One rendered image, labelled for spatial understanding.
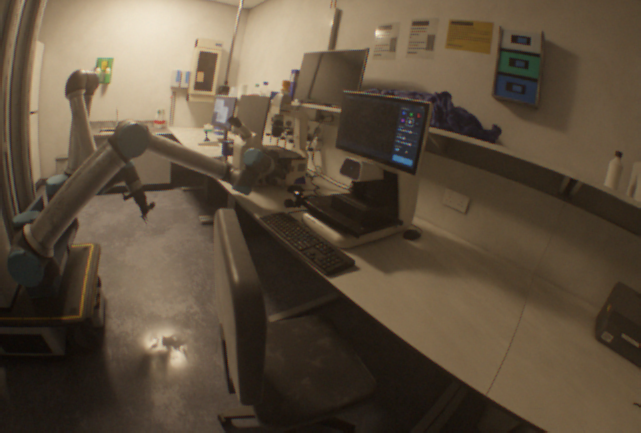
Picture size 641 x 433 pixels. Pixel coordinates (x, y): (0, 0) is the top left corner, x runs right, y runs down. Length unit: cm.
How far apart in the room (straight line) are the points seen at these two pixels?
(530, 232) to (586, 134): 58
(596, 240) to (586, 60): 87
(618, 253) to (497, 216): 68
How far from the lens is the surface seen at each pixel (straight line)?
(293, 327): 102
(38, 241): 105
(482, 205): 142
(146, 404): 141
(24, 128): 154
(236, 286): 42
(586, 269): 145
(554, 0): 178
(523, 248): 142
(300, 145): 170
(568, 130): 152
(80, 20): 423
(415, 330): 74
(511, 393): 75
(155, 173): 354
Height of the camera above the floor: 123
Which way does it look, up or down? 17 degrees down
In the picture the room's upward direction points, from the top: 10 degrees clockwise
